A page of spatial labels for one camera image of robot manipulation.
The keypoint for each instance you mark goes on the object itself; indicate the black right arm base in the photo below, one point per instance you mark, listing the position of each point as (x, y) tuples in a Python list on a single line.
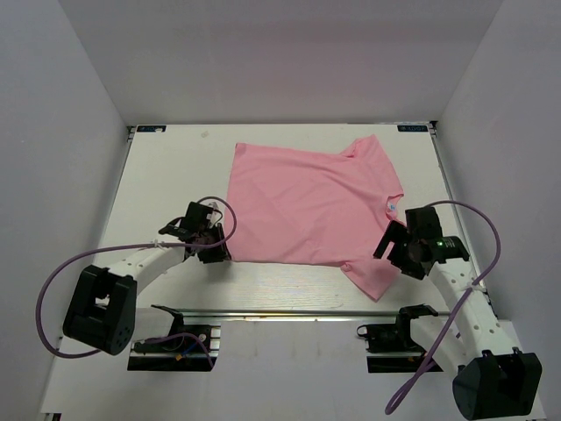
[(390, 347)]

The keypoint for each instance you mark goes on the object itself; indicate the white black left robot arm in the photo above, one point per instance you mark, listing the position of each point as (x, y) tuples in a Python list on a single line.
[(103, 311)]

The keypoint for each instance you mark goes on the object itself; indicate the blue label sticker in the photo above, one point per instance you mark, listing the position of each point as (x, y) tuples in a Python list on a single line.
[(151, 128), (412, 128)]

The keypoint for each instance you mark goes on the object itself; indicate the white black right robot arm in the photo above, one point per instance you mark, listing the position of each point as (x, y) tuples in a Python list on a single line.
[(491, 376)]

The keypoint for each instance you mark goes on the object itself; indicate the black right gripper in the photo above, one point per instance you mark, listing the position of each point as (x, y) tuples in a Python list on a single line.
[(397, 231)]

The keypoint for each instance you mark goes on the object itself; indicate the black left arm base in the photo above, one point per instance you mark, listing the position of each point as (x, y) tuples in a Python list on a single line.
[(168, 340)]

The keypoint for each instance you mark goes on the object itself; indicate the blue label sticker left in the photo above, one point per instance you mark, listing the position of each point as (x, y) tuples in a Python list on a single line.
[(151, 128)]

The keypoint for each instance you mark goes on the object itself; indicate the pink t shirt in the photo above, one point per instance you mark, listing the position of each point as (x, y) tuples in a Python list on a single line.
[(318, 209)]

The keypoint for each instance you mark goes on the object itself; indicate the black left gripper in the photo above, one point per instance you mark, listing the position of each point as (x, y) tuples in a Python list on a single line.
[(220, 253)]

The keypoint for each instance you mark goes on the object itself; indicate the blue label sticker right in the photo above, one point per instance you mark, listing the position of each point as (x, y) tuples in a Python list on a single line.
[(412, 128)]

